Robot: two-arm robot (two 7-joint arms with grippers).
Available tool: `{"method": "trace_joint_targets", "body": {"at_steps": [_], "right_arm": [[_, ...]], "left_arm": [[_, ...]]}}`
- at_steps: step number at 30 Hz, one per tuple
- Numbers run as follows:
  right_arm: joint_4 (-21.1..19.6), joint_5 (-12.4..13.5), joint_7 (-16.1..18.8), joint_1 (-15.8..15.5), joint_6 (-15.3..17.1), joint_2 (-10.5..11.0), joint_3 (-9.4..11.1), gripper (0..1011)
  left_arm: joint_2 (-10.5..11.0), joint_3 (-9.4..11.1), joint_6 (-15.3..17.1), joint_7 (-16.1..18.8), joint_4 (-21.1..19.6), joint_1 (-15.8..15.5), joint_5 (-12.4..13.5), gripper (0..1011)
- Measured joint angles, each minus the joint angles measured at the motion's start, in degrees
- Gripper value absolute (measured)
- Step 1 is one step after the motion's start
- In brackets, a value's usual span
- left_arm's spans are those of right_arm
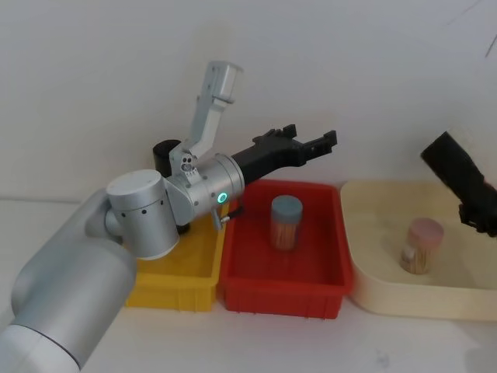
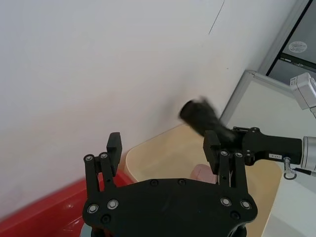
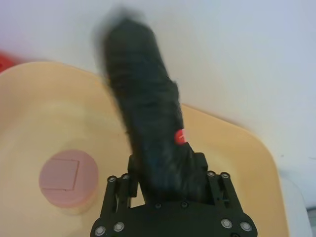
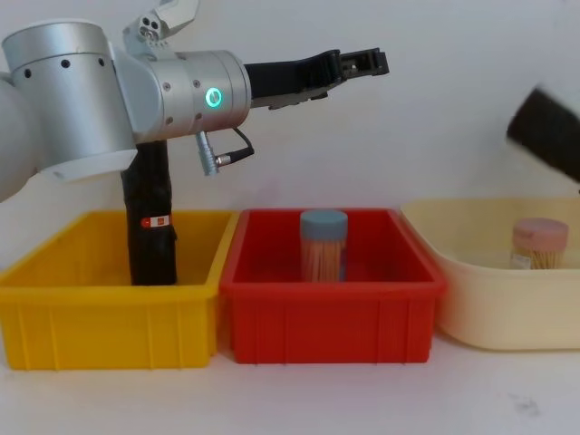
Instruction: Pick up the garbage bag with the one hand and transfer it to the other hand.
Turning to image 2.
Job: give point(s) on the round white sticker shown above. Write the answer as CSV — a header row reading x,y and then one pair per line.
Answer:
x,y
297,47

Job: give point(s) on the red plastic bin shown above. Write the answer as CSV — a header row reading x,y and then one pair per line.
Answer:
x,y
37,209

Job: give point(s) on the cream plastic bin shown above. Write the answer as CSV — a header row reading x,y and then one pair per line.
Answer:
x,y
160,153

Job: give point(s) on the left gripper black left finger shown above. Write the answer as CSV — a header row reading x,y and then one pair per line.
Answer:
x,y
113,153

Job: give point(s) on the dark glass window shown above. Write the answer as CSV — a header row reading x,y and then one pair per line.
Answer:
x,y
296,24

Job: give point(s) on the grey framed white partition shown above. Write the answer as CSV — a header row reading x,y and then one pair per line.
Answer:
x,y
261,103

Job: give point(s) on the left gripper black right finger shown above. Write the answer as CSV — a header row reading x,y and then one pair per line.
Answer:
x,y
212,153

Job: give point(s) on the clear jar with pink cap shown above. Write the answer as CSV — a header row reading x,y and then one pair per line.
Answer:
x,y
201,172

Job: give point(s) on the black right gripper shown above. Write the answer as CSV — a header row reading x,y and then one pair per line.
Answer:
x,y
271,148

